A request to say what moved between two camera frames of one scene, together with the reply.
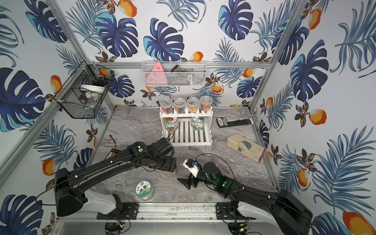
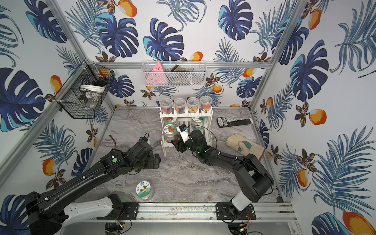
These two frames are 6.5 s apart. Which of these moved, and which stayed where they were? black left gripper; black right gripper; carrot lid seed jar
Moved: black right gripper; black left gripper
Stayed: carrot lid seed jar
